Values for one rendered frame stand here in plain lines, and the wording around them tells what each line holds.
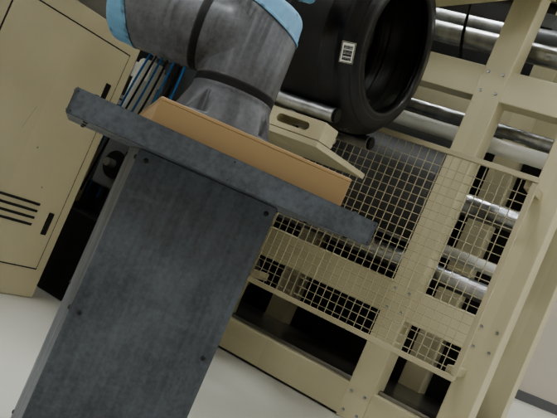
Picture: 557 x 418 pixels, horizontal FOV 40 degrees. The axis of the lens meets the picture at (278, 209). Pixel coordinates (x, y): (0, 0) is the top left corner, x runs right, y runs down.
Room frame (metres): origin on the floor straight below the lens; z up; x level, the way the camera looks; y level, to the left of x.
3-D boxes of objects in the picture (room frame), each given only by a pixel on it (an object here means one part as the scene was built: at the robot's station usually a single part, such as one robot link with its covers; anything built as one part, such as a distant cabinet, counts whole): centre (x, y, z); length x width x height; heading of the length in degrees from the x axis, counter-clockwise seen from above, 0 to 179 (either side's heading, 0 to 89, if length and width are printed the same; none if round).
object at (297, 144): (2.49, 0.03, 0.80); 0.37 x 0.36 x 0.02; 149
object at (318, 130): (2.37, 0.10, 0.84); 0.36 x 0.09 x 0.06; 59
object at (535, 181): (2.66, -0.34, 0.65); 0.90 x 0.02 x 0.70; 59
